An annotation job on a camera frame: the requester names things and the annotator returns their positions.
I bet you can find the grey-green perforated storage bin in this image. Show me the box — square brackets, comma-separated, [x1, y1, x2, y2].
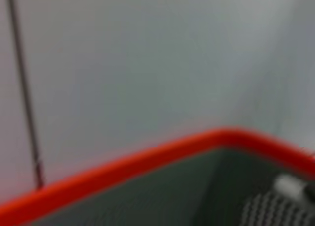
[24, 147, 315, 226]

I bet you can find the orange bin handle clip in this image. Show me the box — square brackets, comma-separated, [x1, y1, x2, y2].
[0, 126, 315, 226]

